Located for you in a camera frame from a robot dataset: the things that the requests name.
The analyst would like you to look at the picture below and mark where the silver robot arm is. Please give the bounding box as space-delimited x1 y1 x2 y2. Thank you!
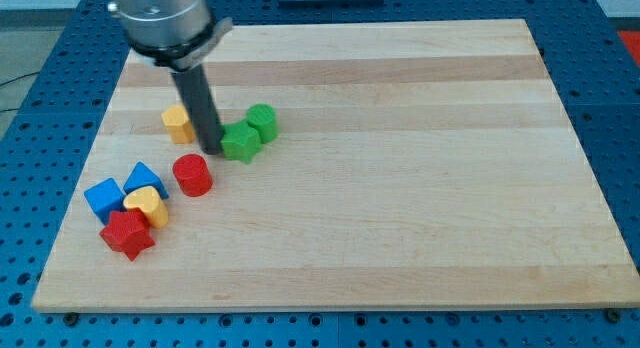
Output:
107 0 233 72

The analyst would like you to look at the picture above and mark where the red cylinder block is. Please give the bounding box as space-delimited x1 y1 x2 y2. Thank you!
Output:
172 154 213 197

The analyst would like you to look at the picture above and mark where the green star block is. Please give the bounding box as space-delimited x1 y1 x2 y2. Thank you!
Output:
221 119 262 164

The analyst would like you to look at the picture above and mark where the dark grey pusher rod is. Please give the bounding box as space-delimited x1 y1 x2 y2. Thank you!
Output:
171 65 224 155

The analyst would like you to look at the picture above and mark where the blue triangle block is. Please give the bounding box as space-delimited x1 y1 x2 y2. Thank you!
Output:
123 162 169 199

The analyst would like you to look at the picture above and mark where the green cylinder block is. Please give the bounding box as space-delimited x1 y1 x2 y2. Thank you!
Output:
246 104 279 144

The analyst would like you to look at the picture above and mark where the red star block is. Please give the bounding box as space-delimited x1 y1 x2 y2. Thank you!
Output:
99 209 155 261

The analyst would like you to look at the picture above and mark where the black cable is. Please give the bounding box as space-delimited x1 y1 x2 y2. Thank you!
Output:
0 70 40 114

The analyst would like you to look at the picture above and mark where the wooden board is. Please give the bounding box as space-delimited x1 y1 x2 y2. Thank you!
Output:
32 19 639 313

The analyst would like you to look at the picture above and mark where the blue cube block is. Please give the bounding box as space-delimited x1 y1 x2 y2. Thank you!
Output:
84 178 125 225

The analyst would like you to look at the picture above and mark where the yellow heart block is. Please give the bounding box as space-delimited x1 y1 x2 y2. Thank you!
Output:
123 186 169 228

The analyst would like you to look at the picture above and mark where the yellow hexagon block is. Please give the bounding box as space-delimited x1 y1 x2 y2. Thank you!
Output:
161 104 196 144

